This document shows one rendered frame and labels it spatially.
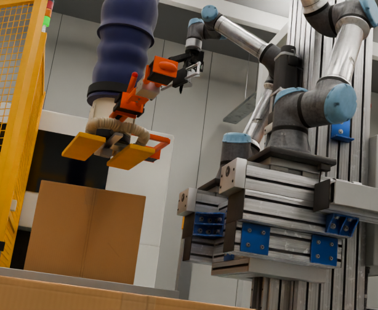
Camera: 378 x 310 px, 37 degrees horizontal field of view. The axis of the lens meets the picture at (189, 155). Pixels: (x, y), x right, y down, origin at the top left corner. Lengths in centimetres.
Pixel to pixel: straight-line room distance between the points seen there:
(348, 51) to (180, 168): 983
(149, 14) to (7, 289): 172
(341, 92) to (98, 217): 100
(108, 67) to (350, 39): 91
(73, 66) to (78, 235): 979
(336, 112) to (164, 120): 1013
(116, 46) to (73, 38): 981
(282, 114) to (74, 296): 116
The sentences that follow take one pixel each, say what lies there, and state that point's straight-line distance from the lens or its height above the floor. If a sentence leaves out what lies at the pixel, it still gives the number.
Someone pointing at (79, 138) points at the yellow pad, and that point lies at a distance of 206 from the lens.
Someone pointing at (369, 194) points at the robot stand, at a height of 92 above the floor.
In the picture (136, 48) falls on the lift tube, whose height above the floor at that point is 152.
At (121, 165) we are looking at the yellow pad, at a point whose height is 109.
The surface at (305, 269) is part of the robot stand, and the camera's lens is 188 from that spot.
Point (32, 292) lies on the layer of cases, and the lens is 81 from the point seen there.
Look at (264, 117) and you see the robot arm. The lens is 245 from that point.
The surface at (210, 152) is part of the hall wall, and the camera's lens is 1189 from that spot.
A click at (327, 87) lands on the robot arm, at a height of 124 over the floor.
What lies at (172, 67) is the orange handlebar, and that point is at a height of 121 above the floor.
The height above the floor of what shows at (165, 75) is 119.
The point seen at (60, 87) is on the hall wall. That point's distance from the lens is 1164.
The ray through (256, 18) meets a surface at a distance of 1089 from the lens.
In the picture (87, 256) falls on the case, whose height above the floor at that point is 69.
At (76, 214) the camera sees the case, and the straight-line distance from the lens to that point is 216.
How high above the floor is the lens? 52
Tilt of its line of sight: 16 degrees up
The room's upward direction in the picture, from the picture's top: 7 degrees clockwise
